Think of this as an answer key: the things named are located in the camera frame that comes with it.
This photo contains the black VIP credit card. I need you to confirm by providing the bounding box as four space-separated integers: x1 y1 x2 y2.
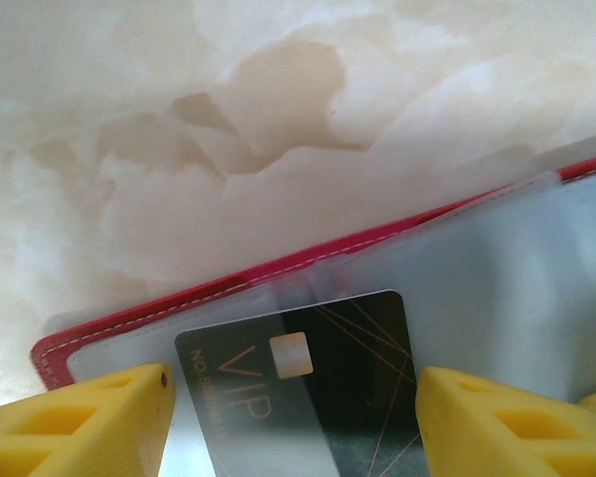
173 289 421 477

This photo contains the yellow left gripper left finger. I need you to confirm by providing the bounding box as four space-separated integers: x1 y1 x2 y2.
0 362 176 477

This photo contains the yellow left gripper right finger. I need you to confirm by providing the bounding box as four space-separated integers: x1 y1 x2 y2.
416 366 596 477

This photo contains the red leather card holder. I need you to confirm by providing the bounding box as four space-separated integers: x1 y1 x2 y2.
29 151 596 477

